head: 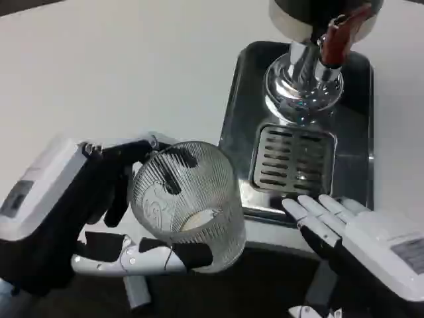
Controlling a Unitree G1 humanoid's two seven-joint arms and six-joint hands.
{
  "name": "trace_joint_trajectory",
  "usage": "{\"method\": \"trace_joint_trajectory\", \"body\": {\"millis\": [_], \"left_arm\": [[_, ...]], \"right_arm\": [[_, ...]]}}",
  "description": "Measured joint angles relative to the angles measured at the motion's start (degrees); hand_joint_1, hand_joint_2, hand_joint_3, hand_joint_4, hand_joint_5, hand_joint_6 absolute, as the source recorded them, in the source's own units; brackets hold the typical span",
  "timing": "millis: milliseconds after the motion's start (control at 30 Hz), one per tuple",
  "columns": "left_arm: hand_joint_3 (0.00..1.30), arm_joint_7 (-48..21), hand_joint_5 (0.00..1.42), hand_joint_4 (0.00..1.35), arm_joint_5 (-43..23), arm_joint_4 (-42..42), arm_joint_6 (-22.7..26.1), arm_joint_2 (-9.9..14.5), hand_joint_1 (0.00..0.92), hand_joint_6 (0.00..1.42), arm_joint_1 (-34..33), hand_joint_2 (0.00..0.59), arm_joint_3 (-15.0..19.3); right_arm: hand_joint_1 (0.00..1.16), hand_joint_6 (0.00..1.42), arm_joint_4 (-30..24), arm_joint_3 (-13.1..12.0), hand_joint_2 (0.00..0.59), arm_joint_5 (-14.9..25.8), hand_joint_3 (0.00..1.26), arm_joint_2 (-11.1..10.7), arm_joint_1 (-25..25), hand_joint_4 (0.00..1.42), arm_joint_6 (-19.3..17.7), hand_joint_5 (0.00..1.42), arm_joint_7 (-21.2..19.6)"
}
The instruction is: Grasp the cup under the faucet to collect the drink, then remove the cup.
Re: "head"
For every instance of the clear ribbed glass cup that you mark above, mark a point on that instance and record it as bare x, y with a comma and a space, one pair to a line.
205, 185

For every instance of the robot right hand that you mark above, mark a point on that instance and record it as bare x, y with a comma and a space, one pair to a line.
371, 251

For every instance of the slotted drip tray grid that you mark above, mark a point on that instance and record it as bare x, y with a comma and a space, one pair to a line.
291, 159

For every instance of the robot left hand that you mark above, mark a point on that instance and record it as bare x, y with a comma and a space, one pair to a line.
49, 212

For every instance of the steel drink dispenser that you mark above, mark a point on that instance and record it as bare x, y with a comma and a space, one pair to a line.
295, 83

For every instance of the grey table leg bracket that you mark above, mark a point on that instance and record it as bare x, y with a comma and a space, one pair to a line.
319, 285
137, 291

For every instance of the steel drip tray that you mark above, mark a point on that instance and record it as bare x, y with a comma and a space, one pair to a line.
245, 109

